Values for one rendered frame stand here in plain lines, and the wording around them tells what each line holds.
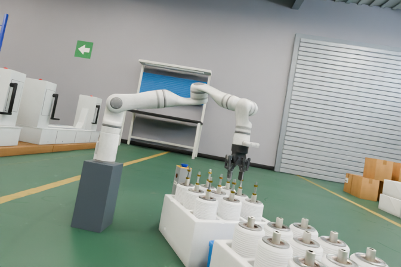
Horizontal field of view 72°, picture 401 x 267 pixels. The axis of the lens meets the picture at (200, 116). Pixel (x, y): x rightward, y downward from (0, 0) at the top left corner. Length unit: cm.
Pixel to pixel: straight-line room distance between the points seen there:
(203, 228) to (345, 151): 573
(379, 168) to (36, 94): 461
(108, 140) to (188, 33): 553
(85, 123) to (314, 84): 470
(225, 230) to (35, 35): 732
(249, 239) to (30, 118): 311
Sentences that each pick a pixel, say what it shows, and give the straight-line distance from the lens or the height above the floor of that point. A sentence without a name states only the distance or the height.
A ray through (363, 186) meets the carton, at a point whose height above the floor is 18.
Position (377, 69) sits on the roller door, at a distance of 715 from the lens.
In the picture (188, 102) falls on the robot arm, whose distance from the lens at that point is 142.
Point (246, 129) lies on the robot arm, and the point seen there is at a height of 57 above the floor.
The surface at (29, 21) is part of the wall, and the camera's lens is 823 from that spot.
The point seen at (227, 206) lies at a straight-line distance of 123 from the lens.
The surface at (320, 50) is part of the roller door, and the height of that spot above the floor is 278.
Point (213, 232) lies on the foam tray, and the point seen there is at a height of 14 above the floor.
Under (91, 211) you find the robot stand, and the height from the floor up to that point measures 9.
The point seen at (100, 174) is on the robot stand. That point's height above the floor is 25.
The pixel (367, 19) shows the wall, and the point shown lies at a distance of 751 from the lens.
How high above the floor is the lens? 51
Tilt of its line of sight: 3 degrees up
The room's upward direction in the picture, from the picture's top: 10 degrees clockwise
